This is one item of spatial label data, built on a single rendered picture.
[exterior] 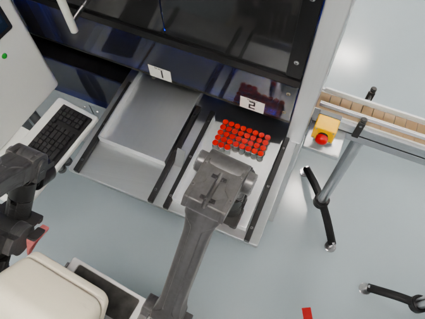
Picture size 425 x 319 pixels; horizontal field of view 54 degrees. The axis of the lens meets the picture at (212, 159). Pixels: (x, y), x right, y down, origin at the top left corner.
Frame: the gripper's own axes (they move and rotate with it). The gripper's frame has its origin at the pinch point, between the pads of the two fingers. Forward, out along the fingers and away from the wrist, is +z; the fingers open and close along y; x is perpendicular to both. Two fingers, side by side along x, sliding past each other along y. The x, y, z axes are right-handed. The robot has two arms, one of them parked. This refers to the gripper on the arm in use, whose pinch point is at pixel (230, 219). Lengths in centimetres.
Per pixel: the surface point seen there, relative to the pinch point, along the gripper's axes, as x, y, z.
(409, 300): -83, 25, 77
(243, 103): 10.5, 35.0, -12.5
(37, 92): 88, 18, 2
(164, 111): 38.9, 29.4, 0.6
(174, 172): 24.4, 8.6, 1.7
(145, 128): 41.7, 20.3, 1.0
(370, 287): -66, 25, 82
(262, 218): -9.1, 5.5, 2.4
